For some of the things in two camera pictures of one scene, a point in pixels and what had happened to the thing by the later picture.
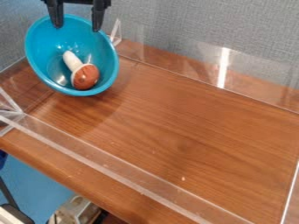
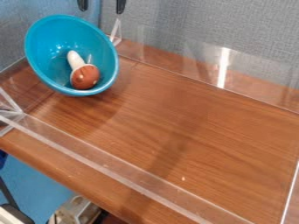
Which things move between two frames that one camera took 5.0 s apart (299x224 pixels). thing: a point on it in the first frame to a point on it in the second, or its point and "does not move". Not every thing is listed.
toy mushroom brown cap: (85, 76) does not move
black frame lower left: (13, 207) does not move
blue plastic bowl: (74, 58) does not move
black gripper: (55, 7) to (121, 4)
